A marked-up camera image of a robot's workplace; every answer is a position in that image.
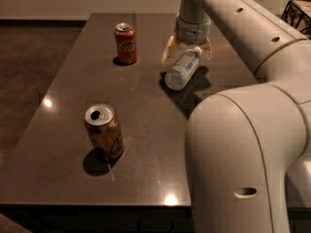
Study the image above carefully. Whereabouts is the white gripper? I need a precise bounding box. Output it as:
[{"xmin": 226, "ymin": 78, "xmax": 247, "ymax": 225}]
[{"xmin": 161, "ymin": 16, "xmax": 212, "ymax": 64}]

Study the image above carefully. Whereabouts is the clear plastic water bottle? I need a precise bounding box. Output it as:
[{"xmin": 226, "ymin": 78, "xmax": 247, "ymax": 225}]
[{"xmin": 164, "ymin": 47, "xmax": 202, "ymax": 91}]

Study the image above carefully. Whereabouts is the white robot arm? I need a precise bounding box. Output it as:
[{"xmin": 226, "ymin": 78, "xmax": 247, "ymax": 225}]
[{"xmin": 162, "ymin": 0, "xmax": 310, "ymax": 233}]

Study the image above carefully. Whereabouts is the red cola can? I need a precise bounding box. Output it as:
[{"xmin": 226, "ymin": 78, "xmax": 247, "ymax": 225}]
[{"xmin": 115, "ymin": 22, "xmax": 137, "ymax": 65}]

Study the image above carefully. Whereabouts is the gold soda can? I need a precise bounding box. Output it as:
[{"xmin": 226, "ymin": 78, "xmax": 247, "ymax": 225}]
[{"xmin": 85, "ymin": 104, "xmax": 123, "ymax": 160}]

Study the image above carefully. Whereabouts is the black wire basket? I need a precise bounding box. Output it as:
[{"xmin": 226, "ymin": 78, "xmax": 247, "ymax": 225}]
[{"xmin": 281, "ymin": 0, "xmax": 311, "ymax": 39}]

